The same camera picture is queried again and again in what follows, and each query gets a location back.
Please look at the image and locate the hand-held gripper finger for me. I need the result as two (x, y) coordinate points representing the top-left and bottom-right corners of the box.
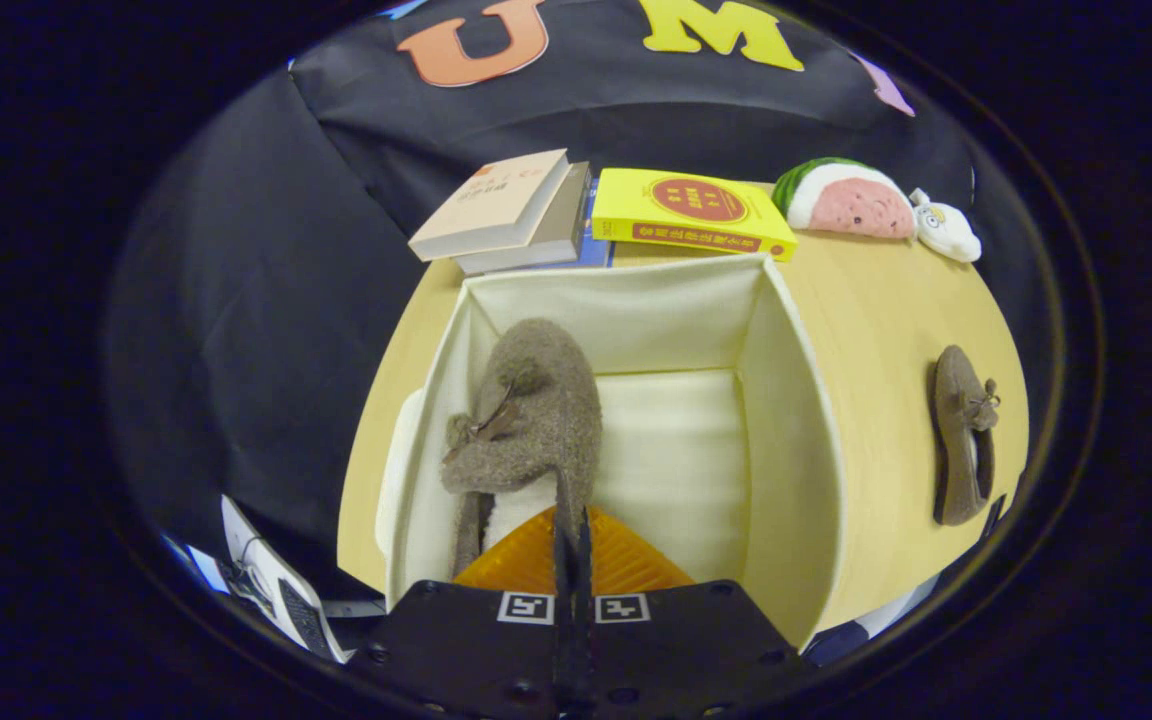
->
(351, 505), (577, 720)
(576, 505), (812, 720)

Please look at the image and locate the white fabric storage box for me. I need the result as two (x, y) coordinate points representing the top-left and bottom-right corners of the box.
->
(374, 253), (849, 651)

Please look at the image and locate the brown fuzzy shoe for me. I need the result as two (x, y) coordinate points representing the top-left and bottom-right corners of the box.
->
(931, 345), (1002, 528)
(439, 318), (604, 581)

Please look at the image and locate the blue book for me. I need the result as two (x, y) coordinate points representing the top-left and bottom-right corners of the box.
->
(516, 175), (615, 271)

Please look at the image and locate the grey book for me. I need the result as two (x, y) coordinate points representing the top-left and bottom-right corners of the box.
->
(453, 162), (592, 276)

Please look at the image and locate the beige paperback book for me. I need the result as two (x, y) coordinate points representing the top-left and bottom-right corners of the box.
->
(408, 149), (573, 263)

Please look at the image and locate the yellow book with red circle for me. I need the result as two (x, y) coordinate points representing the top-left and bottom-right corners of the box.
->
(591, 167), (799, 263)

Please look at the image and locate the black backdrop cloth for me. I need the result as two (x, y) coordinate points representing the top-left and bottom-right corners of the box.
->
(106, 0), (1037, 601)

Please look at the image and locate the watermelon slice plush toy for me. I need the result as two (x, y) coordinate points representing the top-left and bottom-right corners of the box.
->
(772, 157), (919, 241)

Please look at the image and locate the white plush toy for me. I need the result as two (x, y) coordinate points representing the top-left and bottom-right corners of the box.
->
(909, 187), (983, 264)

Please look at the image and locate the white device with cable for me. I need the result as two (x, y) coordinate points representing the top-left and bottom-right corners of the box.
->
(221, 495), (355, 664)

